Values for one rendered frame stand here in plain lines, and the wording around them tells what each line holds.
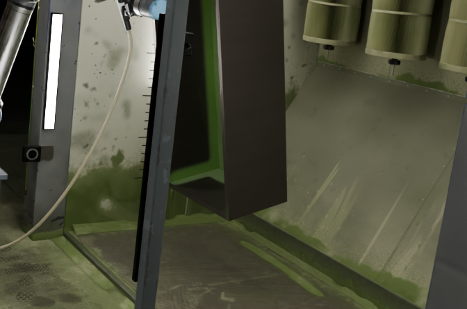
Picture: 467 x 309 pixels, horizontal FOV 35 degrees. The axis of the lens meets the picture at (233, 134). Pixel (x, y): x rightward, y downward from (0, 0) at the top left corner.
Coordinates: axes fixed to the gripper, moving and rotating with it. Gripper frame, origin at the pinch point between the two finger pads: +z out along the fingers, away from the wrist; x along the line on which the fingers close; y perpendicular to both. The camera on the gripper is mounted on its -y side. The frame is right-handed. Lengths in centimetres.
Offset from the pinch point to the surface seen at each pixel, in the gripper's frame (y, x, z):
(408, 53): 67, 132, -51
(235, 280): 152, 9, -33
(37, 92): 53, -29, 69
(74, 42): 32, -4, 61
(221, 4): 5, 21, -50
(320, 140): 128, 112, 8
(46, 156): 86, -38, 60
